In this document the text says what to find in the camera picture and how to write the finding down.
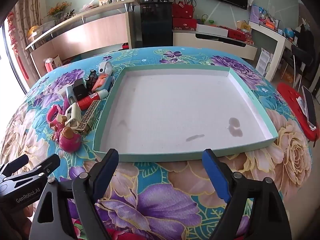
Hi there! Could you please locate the red flat box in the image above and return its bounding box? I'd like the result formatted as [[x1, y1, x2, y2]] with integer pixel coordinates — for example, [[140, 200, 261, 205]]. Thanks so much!
[[227, 29, 247, 42]]

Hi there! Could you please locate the yellow cardboard box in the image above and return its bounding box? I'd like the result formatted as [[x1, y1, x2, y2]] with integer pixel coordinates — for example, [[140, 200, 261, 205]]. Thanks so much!
[[236, 20, 252, 32]]

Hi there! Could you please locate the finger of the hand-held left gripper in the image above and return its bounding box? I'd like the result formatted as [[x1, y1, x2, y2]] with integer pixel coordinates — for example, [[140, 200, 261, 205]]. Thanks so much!
[[7, 154, 61, 181], [0, 154, 29, 177]]

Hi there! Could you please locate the pink puppy toy figure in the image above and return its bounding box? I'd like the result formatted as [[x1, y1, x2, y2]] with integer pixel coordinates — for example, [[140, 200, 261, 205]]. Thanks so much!
[[54, 122, 82, 153]]

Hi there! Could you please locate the black chair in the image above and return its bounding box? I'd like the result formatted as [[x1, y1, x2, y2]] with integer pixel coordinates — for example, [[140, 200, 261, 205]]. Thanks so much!
[[291, 24, 320, 90]]

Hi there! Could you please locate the yellow round object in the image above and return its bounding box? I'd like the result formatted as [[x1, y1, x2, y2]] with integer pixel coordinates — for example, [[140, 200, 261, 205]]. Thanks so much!
[[27, 26, 40, 40]]

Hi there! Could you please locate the orange utility knife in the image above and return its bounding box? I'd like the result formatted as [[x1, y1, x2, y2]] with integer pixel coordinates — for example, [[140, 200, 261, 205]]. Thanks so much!
[[92, 74, 109, 92]]

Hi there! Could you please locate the white printed carton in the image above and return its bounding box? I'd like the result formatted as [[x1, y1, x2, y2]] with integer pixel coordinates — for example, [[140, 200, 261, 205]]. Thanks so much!
[[256, 47, 272, 73]]

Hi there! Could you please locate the wooden sideboard shelf unit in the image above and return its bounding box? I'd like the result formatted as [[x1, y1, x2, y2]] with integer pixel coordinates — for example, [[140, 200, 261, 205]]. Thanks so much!
[[25, 0, 140, 78]]

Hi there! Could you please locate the purple plastic tube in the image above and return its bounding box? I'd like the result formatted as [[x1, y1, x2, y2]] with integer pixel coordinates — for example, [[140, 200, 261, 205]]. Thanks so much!
[[62, 96, 72, 114]]

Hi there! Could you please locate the red white cream tube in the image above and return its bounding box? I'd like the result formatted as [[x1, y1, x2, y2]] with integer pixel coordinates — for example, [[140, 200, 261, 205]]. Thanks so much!
[[77, 91, 108, 110]]

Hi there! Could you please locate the gold black patterned box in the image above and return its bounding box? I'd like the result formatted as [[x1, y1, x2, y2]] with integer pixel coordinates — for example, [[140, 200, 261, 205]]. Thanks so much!
[[76, 99, 101, 135]]

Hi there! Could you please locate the red handbag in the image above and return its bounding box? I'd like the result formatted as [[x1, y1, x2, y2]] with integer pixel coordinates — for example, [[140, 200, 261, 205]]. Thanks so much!
[[172, 0, 195, 18]]

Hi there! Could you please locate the orange flower bouquet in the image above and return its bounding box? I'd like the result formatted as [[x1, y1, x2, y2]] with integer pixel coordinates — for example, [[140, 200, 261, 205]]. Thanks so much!
[[47, 2, 72, 23]]

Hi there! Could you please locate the white desk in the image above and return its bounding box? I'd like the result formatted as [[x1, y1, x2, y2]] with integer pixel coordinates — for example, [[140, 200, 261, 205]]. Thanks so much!
[[247, 21, 298, 82]]

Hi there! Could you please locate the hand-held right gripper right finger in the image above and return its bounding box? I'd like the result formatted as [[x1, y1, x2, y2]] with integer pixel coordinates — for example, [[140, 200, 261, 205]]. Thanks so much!
[[202, 149, 292, 240]]

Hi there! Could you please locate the black toy car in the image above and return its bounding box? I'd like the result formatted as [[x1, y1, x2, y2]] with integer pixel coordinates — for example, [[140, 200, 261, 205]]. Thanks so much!
[[86, 70, 98, 90]]

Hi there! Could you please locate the white charger adapter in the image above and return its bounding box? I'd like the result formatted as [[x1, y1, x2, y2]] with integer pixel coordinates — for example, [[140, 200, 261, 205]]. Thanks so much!
[[55, 90, 68, 102]]

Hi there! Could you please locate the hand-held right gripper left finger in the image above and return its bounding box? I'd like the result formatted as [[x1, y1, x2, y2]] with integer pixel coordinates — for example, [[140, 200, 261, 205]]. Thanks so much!
[[32, 148, 119, 240]]

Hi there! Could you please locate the patterned curtain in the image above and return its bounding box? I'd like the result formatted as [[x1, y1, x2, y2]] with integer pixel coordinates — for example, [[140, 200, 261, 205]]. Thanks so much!
[[12, 0, 42, 80]]

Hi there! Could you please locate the beige plastic clip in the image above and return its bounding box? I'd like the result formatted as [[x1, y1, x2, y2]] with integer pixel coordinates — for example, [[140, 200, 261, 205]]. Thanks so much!
[[61, 104, 82, 128]]

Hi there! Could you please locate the pink wrist watch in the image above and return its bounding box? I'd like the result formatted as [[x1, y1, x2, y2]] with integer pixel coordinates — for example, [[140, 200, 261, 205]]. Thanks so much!
[[46, 104, 63, 131]]

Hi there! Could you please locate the white flat box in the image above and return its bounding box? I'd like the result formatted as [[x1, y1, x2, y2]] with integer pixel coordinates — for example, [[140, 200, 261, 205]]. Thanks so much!
[[196, 24, 228, 37]]

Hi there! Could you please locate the black water dispenser cabinet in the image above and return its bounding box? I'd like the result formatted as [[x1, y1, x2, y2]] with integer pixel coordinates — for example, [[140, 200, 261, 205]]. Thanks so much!
[[139, 0, 173, 48]]

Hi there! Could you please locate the red hanging decoration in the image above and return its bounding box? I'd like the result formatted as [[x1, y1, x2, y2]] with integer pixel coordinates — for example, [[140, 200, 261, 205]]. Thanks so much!
[[7, 12, 29, 80]]

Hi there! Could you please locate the red gift box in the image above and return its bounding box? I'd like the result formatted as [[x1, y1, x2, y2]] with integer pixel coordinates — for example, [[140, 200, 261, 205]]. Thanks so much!
[[172, 17, 197, 30]]

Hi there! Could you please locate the floral printed blanket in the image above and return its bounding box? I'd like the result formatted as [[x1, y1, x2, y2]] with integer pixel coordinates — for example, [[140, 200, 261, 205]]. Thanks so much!
[[0, 46, 313, 240]]

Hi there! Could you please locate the light blue plastic case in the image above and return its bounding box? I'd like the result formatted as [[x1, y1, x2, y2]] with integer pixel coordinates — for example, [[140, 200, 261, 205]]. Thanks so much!
[[100, 76, 115, 93]]

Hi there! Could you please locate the white wrist watch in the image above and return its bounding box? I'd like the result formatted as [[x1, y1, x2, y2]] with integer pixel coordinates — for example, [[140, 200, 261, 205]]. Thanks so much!
[[98, 61, 113, 77]]

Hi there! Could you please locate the red plastic stool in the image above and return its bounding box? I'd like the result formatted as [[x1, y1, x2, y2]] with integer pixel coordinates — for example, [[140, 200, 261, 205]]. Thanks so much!
[[277, 82, 320, 142]]

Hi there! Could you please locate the cream television stand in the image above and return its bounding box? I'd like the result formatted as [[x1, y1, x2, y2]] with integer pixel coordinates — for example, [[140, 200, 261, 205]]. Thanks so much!
[[172, 29, 258, 60]]

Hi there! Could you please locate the brown cardboard box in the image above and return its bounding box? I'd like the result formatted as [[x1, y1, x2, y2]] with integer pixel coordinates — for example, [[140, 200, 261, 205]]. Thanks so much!
[[51, 54, 62, 68]]

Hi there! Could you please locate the smartphone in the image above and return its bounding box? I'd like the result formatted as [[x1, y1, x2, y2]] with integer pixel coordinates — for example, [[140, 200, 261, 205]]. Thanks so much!
[[301, 85, 317, 128]]

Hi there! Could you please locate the teal cardboard box lid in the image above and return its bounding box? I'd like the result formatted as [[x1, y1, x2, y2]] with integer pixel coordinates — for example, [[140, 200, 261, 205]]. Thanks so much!
[[93, 63, 279, 162]]

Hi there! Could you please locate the black charger adapter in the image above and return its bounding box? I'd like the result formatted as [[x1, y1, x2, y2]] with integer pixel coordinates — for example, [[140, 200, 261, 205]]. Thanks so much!
[[73, 79, 88, 100]]

